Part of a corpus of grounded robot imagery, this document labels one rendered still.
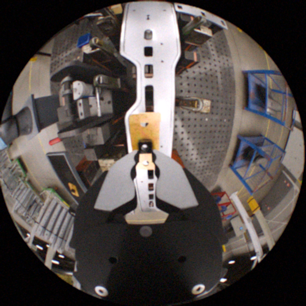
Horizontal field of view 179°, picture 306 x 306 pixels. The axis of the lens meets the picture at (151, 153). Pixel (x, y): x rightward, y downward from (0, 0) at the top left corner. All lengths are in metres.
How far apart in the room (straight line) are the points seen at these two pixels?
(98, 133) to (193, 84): 0.65
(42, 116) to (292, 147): 8.41
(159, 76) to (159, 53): 0.10
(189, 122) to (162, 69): 0.47
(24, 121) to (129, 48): 0.55
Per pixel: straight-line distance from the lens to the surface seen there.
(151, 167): 0.15
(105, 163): 0.39
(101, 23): 0.52
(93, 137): 0.35
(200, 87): 0.77
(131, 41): 0.45
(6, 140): 0.59
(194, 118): 0.77
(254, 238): 4.21
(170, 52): 0.42
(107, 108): 0.43
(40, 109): 0.63
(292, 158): 7.96
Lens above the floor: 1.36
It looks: 59 degrees down
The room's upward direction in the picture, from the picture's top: 177 degrees clockwise
